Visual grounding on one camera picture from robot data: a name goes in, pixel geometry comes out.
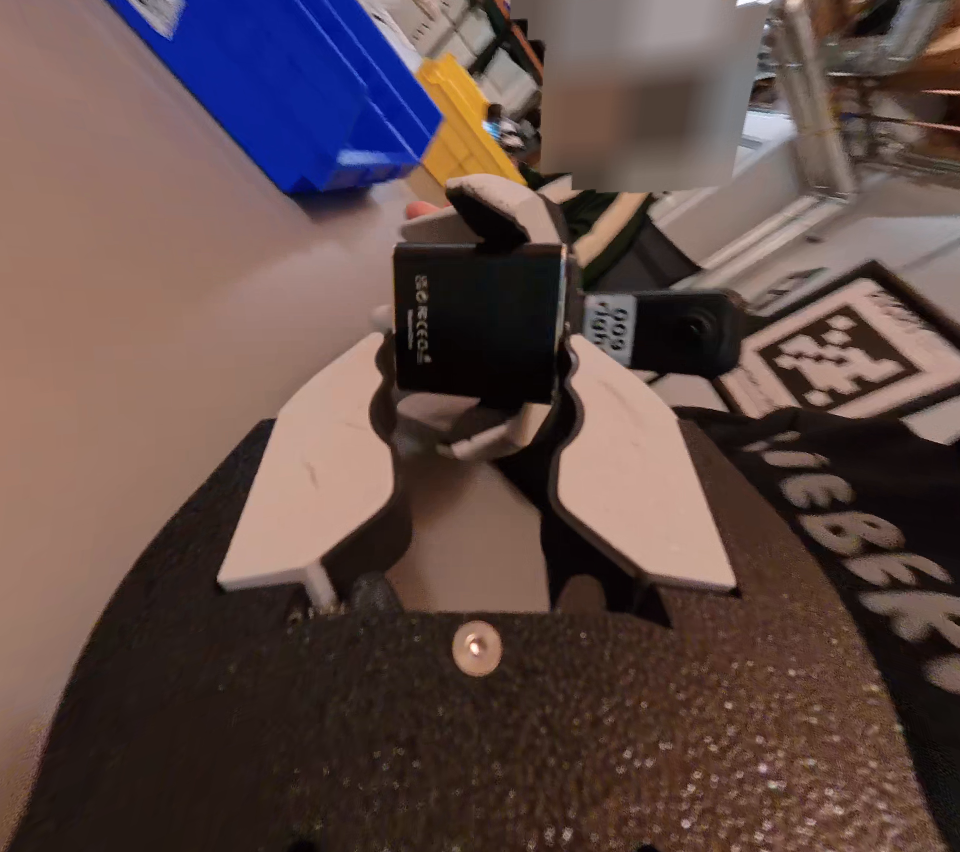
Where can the grey desk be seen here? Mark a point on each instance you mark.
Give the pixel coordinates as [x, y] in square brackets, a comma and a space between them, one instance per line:
[150, 304]

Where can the black white marker board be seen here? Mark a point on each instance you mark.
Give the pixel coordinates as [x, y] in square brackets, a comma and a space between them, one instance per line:
[840, 357]

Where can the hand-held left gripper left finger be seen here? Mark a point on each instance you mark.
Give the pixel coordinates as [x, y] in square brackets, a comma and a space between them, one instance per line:
[315, 484]

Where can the metal storage rack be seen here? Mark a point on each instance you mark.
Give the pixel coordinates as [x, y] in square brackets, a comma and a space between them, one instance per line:
[480, 34]

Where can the yellow plastic bin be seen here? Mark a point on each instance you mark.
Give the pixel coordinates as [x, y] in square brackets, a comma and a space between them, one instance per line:
[457, 131]

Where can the silver ventilation duct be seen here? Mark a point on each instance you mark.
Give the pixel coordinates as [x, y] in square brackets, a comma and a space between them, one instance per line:
[810, 101]

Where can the blue plastic bin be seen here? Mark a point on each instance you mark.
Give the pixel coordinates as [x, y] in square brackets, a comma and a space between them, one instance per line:
[262, 41]

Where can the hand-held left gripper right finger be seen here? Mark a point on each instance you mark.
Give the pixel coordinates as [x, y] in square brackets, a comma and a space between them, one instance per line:
[637, 484]

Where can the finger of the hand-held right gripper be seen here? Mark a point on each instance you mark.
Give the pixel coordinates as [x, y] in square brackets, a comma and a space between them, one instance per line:
[495, 435]
[529, 210]

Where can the black cloth with white lettering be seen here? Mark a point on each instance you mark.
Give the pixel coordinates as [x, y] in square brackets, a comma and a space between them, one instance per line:
[900, 477]

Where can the person's right forearm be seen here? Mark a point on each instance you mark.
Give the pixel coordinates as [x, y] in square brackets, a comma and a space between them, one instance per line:
[645, 251]

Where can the black rectangular power adapter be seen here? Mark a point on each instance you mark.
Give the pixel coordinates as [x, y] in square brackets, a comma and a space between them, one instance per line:
[480, 323]

